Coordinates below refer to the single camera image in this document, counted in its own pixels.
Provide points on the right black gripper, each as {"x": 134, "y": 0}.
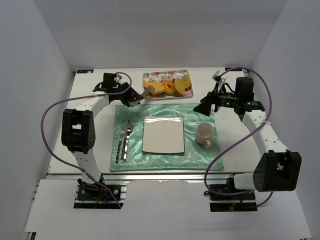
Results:
{"x": 211, "y": 100}

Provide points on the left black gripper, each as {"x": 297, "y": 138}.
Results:
{"x": 130, "y": 95}

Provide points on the yellow toast bread slice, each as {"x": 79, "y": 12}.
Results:
{"x": 157, "y": 87}

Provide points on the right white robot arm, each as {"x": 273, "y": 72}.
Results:
{"x": 278, "y": 168}

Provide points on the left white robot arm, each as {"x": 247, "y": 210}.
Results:
{"x": 78, "y": 126}

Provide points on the brown bread slice front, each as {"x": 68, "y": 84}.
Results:
{"x": 179, "y": 87}

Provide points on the brown bread slice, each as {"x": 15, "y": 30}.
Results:
{"x": 179, "y": 87}
{"x": 186, "y": 82}

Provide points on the brown bread slice back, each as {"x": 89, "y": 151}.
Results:
{"x": 186, "y": 82}

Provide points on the pink and white mug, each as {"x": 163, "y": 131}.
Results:
{"x": 203, "y": 134}

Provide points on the orange glazed donut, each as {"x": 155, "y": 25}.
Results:
{"x": 168, "y": 86}

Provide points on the floral serving tray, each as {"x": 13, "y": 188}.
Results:
{"x": 161, "y": 76}

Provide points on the white square plate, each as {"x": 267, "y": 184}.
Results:
{"x": 163, "y": 135}

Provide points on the green satin placemat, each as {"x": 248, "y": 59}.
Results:
{"x": 195, "y": 157}

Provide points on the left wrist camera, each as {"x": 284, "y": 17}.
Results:
{"x": 117, "y": 79}

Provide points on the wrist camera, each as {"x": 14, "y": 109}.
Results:
{"x": 117, "y": 79}
{"x": 218, "y": 79}

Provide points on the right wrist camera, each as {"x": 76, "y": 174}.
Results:
{"x": 218, "y": 79}

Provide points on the silver spoon patterned handle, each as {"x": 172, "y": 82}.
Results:
{"x": 128, "y": 130}

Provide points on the silver fork patterned handle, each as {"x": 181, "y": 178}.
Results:
{"x": 122, "y": 133}

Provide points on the aluminium frame rail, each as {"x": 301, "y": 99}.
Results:
{"x": 158, "y": 176}

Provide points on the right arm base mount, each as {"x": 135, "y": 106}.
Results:
{"x": 235, "y": 203}

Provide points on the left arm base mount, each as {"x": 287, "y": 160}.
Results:
{"x": 94, "y": 196}

